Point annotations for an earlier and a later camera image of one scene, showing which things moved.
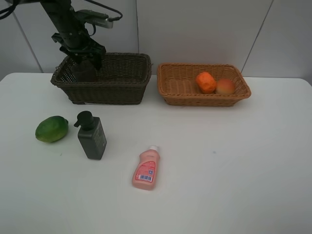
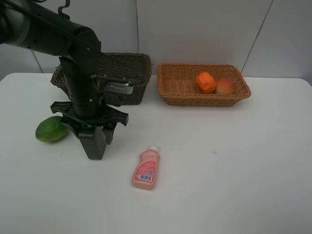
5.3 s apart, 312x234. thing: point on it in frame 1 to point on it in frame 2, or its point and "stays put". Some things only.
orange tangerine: x=206 y=83 stays put
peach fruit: x=225 y=86 stays put
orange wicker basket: x=177 y=86 stays put
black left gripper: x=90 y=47 to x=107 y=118
